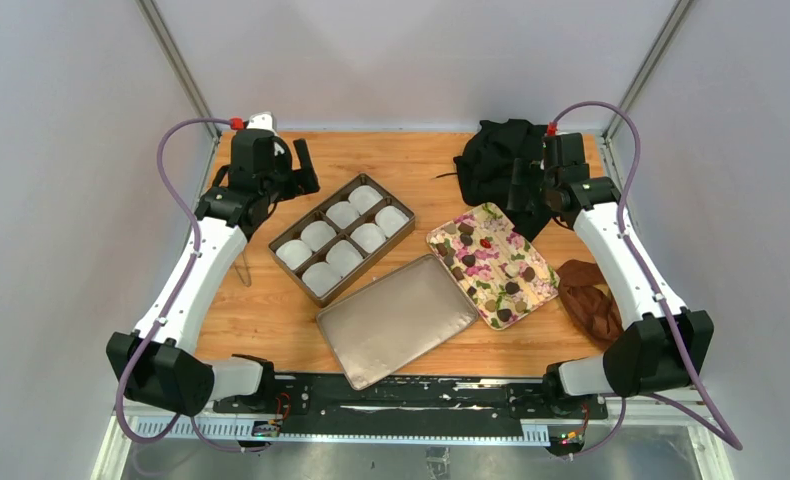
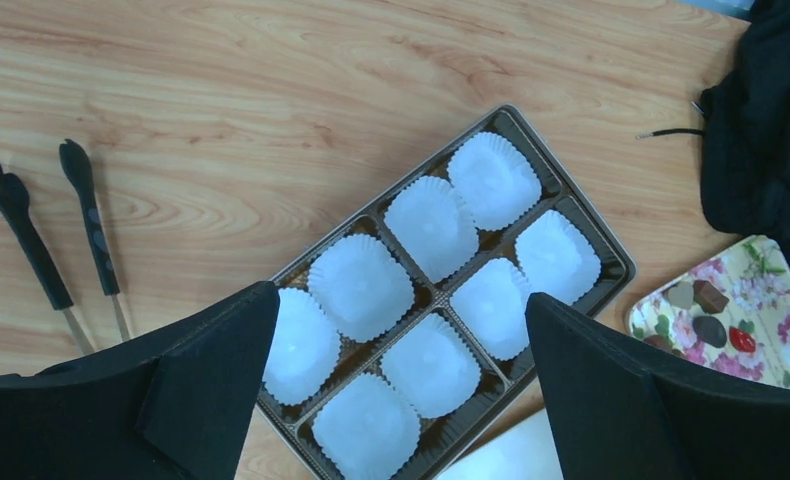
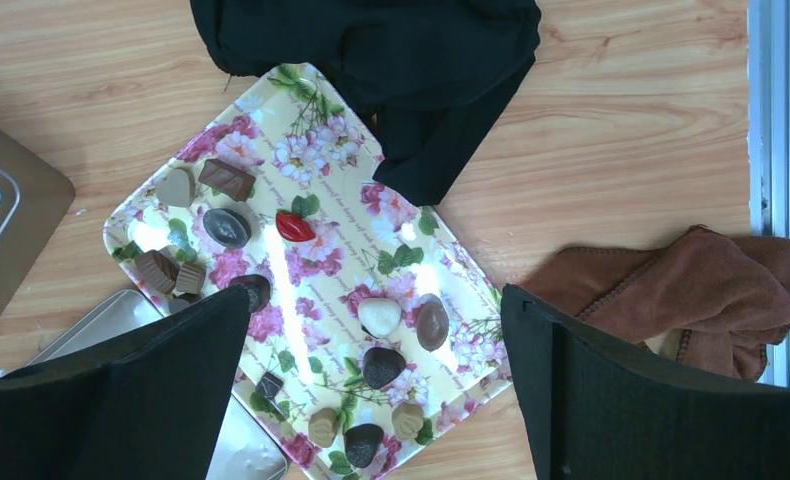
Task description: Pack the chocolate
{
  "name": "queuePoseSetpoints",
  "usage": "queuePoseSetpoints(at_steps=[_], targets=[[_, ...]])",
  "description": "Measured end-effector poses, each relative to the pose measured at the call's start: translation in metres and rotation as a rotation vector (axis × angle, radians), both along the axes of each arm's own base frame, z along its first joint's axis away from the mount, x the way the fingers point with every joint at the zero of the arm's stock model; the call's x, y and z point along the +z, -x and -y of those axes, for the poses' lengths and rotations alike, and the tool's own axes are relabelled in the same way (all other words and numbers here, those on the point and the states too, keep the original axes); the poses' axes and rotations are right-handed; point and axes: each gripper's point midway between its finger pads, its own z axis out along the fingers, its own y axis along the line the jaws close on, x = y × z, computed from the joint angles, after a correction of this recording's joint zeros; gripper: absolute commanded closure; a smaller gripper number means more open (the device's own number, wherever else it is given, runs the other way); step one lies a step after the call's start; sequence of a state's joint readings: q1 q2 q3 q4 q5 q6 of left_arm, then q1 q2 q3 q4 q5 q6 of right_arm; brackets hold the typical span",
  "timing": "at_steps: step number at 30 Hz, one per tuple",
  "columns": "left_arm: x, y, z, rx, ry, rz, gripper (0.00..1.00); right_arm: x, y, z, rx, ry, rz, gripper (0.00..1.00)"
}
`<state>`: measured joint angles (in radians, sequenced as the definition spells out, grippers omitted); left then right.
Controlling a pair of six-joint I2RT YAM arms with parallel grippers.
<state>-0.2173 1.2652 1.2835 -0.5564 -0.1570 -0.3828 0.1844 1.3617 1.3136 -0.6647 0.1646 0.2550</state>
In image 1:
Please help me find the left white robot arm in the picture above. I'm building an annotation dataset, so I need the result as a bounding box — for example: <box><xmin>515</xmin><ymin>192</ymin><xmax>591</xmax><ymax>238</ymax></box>
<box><xmin>106</xmin><ymin>128</ymin><xmax>320</xmax><ymax>417</ymax></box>

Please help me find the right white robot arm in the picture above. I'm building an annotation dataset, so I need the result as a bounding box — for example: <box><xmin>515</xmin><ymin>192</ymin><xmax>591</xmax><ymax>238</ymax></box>
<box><xmin>508</xmin><ymin>133</ymin><xmax>714</xmax><ymax>418</ymax></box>

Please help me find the brown compartment chocolate box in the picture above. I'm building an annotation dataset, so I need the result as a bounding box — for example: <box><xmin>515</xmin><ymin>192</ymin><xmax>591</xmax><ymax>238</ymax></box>
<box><xmin>268</xmin><ymin>173</ymin><xmax>416</xmax><ymax>307</ymax></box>

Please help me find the white chocolate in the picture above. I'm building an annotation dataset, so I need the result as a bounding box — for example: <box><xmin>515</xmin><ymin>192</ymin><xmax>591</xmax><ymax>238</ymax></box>
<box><xmin>504</xmin><ymin>264</ymin><xmax>519</xmax><ymax>278</ymax></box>

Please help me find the black cloth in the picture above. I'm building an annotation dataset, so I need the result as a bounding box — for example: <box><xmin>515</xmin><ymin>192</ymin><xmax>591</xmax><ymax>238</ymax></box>
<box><xmin>453</xmin><ymin>119</ymin><xmax>551</xmax><ymax>241</ymax></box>

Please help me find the white paper cup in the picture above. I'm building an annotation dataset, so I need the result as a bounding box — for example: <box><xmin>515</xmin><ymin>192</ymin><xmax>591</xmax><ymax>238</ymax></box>
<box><xmin>300</xmin><ymin>220</ymin><xmax>336</xmax><ymax>252</ymax></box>
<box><xmin>275</xmin><ymin>239</ymin><xmax>313</xmax><ymax>271</ymax></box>
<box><xmin>326</xmin><ymin>240</ymin><xmax>363</xmax><ymax>278</ymax></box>
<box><xmin>375</xmin><ymin>205</ymin><xmax>409</xmax><ymax>238</ymax></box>
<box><xmin>350</xmin><ymin>223</ymin><xmax>387</xmax><ymax>254</ymax></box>
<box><xmin>301</xmin><ymin>262</ymin><xmax>342</xmax><ymax>298</ymax></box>
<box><xmin>326</xmin><ymin>201</ymin><xmax>360</xmax><ymax>230</ymax></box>
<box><xmin>348</xmin><ymin>185</ymin><xmax>383</xmax><ymax>215</ymax></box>

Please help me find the floral rectangular tray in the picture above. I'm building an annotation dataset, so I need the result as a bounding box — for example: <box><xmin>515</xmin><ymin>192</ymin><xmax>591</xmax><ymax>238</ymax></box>
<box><xmin>426</xmin><ymin>202</ymin><xmax>559</xmax><ymax>331</ymax></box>

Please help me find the brown cloth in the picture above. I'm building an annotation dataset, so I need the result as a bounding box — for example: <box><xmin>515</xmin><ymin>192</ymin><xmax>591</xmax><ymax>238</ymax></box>
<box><xmin>557</xmin><ymin>260</ymin><xmax>624</xmax><ymax>349</ymax></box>

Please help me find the metallic box lid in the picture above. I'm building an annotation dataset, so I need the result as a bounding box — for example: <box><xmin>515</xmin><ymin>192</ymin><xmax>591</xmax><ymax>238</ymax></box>
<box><xmin>316</xmin><ymin>254</ymin><xmax>479</xmax><ymax>391</ymax></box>

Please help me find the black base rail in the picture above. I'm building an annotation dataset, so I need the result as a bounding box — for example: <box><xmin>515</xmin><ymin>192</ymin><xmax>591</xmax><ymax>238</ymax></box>
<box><xmin>213</xmin><ymin>372</ymin><xmax>607</xmax><ymax>438</ymax></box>

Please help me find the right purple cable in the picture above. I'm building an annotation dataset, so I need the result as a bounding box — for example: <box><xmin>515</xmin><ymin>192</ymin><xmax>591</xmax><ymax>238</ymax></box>
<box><xmin>545</xmin><ymin>100</ymin><xmax>745</xmax><ymax>460</ymax></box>

